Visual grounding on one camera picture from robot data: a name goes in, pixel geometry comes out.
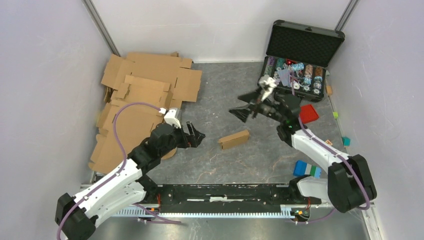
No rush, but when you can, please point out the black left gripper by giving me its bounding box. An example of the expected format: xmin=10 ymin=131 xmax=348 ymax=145
xmin=159 ymin=121 xmax=205 ymax=157

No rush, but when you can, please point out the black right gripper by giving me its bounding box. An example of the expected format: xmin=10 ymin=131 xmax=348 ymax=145
xmin=228 ymin=85 xmax=286 ymax=124

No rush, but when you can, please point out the brown cardboard box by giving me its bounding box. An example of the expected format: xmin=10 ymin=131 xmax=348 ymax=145
xmin=218 ymin=129 xmax=250 ymax=150

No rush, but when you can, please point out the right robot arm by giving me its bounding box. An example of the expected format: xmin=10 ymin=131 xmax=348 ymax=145
xmin=229 ymin=91 xmax=377 ymax=213

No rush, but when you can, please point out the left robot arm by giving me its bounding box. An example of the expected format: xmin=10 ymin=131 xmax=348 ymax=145
xmin=54 ymin=121 xmax=206 ymax=240

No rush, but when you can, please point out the red flat box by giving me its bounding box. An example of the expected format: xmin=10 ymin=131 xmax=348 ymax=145
xmin=299 ymin=104 xmax=320 ymax=124

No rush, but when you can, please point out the stack of flat cardboard boxes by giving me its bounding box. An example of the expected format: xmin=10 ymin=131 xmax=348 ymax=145
xmin=88 ymin=52 xmax=202 ymax=174

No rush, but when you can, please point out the black poker chip case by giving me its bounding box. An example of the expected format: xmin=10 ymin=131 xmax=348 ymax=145
xmin=260 ymin=20 xmax=345 ymax=102

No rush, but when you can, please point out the blue block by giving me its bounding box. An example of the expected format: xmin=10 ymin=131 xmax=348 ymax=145
xmin=293 ymin=160 xmax=322 ymax=179

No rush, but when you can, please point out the small orange wooden block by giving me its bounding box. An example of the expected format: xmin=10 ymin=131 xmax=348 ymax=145
xmin=326 ymin=85 xmax=333 ymax=96

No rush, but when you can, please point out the wooden letter cube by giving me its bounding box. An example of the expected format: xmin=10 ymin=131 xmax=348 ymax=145
xmin=325 ymin=139 xmax=333 ymax=146

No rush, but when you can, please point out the green cube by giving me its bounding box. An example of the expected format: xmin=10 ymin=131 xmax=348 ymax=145
xmin=332 ymin=111 xmax=339 ymax=119

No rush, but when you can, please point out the teal cube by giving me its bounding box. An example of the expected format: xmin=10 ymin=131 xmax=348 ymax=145
xmin=341 ymin=136 xmax=351 ymax=147

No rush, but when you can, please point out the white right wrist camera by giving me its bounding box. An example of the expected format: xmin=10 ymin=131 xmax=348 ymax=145
xmin=258 ymin=74 xmax=279 ymax=102

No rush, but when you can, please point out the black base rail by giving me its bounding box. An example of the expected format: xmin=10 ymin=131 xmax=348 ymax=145
xmin=125 ymin=183 xmax=322 ymax=214

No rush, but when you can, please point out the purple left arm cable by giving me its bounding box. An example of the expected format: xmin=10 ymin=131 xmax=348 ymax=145
xmin=56 ymin=101 xmax=182 ymax=240

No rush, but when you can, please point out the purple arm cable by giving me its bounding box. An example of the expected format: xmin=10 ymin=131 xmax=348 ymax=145
xmin=56 ymin=101 xmax=182 ymax=240
xmin=288 ymin=71 xmax=371 ymax=224

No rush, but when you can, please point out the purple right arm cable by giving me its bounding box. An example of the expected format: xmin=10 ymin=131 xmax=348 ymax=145
xmin=288 ymin=71 xmax=371 ymax=224

